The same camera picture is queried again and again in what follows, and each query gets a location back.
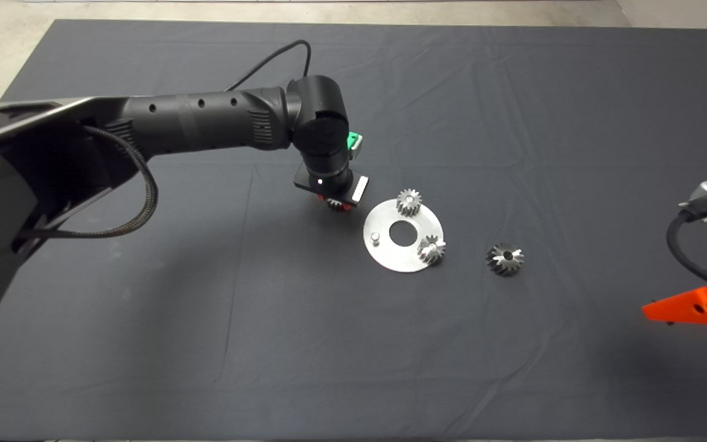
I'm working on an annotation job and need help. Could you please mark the dark grey table cloth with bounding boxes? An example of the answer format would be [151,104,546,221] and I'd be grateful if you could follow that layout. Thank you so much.
[0,17,707,441]

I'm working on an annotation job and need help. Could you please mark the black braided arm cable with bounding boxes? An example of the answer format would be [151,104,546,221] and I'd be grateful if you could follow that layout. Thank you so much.
[19,125,160,241]

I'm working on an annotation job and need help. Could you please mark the black camera cable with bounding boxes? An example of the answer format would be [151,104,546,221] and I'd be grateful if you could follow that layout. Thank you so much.
[666,209,707,301]
[225,40,312,93]

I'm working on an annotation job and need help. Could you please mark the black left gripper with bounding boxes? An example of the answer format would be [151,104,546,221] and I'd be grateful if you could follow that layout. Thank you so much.
[293,161,370,212]

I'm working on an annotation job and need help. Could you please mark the black right camera cable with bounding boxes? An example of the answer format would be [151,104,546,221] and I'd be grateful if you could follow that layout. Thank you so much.
[666,209,707,301]

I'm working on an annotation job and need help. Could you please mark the round metal plate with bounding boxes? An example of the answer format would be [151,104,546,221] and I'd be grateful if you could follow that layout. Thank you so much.
[363,198,445,273]

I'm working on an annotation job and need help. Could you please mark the black left camera cable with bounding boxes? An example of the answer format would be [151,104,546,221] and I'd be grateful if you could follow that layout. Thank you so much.
[225,40,312,93]

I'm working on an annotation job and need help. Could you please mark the large dark steel gear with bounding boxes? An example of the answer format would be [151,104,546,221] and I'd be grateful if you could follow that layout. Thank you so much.
[485,242,525,277]

